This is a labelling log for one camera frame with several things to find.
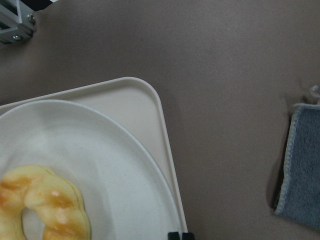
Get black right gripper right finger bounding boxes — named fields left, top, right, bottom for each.
left=182, top=232, right=195, bottom=240

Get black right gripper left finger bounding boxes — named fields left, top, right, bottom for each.
left=167, top=231, right=180, bottom=240

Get white plate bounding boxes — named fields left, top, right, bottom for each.
left=0, top=100, right=184, bottom=240

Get glazed twisted donut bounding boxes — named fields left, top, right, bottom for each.
left=0, top=165, right=91, bottom=240

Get cream rabbit tray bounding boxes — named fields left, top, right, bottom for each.
left=0, top=77, right=188, bottom=233

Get grey folded cloth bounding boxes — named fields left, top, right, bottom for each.
left=274, top=102, right=320, bottom=231

